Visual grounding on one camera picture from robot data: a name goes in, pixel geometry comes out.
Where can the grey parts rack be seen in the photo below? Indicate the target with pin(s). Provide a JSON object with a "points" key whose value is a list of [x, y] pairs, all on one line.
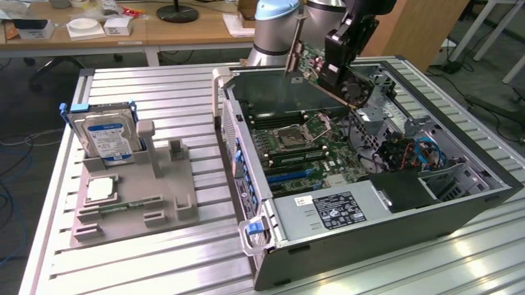
{"points": [[144, 190]]}

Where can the graphics card with black fan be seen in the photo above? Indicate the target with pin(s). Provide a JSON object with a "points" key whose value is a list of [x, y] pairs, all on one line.
{"points": [[312, 64]]}

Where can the black RAM slot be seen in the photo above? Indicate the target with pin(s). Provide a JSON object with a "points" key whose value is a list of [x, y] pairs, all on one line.
{"points": [[270, 123], [266, 116]]}

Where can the wooden cabinet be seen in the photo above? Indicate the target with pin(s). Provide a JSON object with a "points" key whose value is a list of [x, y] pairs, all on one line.
{"points": [[419, 30]]}

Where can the red packet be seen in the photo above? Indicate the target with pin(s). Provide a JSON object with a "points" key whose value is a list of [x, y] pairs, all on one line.
{"points": [[133, 13]]}

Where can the white round container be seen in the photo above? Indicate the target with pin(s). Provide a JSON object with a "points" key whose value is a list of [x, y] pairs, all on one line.
{"points": [[86, 29]]}

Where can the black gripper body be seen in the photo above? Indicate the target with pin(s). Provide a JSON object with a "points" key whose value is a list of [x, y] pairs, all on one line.
{"points": [[371, 7]]}

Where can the silver metal drive cage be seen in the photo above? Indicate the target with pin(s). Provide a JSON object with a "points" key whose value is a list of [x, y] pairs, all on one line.
{"points": [[373, 120]]}

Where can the silver CPU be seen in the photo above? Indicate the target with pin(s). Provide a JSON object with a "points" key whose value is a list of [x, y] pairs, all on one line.
{"points": [[101, 189]]}

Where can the wooden desk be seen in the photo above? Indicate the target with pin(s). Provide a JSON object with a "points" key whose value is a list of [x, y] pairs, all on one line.
{"points": [[185, 30]]}

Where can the white paper stack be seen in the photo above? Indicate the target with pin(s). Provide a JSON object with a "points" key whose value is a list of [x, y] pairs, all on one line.
{"points": [[236, 26]]}

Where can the green motherboard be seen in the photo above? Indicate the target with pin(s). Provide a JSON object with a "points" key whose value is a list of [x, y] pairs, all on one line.
{"points": [[341, 153]]}

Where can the small silver chipset heatsink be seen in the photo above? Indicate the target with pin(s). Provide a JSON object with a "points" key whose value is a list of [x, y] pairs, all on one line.
{"points": [[339, 180]]}

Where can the white labelled box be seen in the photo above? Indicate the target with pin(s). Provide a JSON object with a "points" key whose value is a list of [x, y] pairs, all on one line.
{"points": [[118, 27]]}

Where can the socket cover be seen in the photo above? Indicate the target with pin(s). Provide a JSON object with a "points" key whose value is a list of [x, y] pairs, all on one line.
{"points": [[319, 127]]}

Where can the installed RAM stick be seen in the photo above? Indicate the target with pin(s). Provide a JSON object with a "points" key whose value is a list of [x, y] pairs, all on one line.
{"points": [[297, 156]]}

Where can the hard disk with blue carrier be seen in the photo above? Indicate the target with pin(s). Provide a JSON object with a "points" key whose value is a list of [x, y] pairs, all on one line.
{"points": [[107, 138]]}

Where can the black open PC case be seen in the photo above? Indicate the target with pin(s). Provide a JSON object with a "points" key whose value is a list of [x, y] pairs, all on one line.
{"points": [[369, 246]]}

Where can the green RAM stick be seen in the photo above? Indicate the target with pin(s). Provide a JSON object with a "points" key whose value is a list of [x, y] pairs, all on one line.
{"points": [[123, 206]]}

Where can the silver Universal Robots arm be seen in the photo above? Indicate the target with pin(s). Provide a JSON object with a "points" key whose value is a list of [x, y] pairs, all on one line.
{"points": [[270, 30]]}

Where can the black round lamp base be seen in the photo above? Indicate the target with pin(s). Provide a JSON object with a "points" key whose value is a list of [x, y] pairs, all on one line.
{"points": [[178, 13]]}

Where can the grey power supply unit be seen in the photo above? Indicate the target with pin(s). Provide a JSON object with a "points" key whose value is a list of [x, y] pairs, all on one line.
{"points": [[296, 218]]}

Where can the white box with dark lid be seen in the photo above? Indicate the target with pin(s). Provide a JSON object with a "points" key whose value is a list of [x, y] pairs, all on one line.
{"points": [[33, 29]]}

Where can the white table frame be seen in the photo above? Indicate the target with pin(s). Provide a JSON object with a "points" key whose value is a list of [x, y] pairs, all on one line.
{"points": [[469, 37]]}

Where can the blue release latch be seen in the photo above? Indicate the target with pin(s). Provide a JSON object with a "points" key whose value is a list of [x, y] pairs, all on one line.
{"points": [[253, 229]]}

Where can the blue expansion slot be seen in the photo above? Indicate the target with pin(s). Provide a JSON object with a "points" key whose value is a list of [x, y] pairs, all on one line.
{"points": [[288, 177]]}

